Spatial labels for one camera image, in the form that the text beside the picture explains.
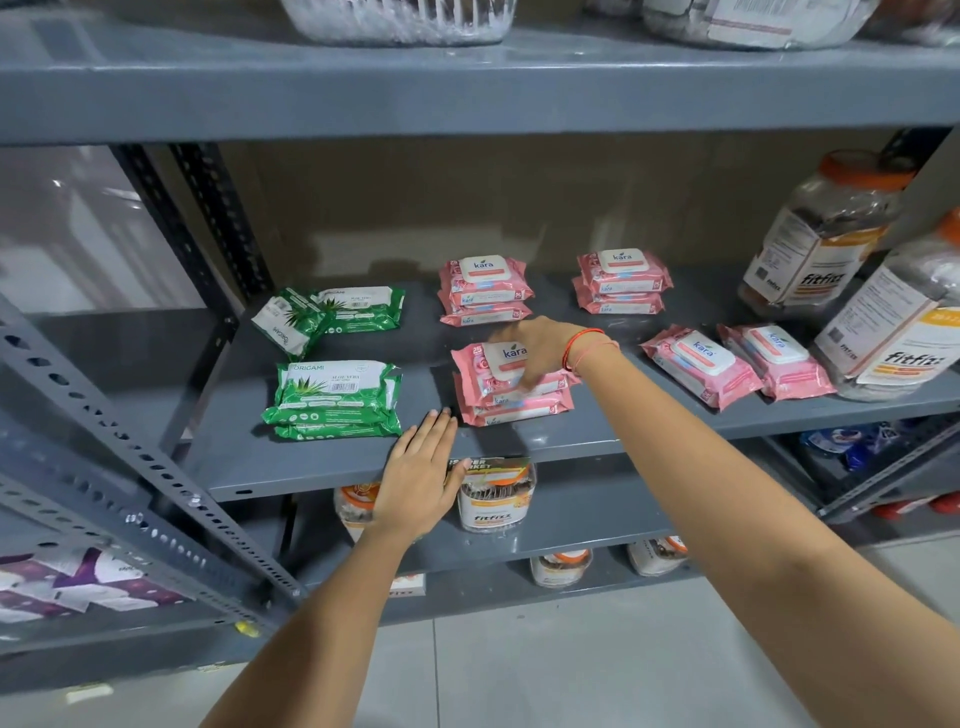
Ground person's right hand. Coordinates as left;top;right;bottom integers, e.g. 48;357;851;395
490;315;585;393

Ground person's left hand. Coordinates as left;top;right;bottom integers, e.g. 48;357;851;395
370;407;472;546

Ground pink wet wipes pack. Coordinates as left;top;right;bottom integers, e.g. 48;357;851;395
450;342;582;400

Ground person's right forearm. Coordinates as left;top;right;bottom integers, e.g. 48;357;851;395
573;337;960;728

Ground person's left forearm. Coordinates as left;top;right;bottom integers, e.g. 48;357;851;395
201;525;423;728

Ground stacks of pink wipes packets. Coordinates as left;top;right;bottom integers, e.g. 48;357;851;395
437;247;839;429

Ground green wet wipes packet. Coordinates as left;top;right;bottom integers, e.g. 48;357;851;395
274;360;404;412
273;423;404;441
311;285;407;335
251;287;331;358
261;405;404;430

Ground grey metal shelf rack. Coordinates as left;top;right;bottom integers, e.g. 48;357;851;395
0;0;960;676

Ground large clear jar orange lid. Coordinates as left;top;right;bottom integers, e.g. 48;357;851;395
812;210;960;403
738;148;918;321

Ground blue packaged item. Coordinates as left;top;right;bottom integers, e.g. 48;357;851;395
798;420;903;473

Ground white plastic basket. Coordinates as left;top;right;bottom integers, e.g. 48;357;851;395
279;0;519;48

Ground grey perforated angle rack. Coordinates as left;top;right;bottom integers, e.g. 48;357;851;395
0;294;310;696

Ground grey side rack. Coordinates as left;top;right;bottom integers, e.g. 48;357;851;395
765;412;960;528

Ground clear wrapped package white label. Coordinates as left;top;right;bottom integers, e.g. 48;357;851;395
642;0;883;52

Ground stack of purple white packets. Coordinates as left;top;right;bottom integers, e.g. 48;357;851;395
0;546;186;625

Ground red capped containers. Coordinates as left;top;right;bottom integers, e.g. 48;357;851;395
872;490;960;523

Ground red thread bracelet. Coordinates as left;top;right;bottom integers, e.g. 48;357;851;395
562;327;621;376

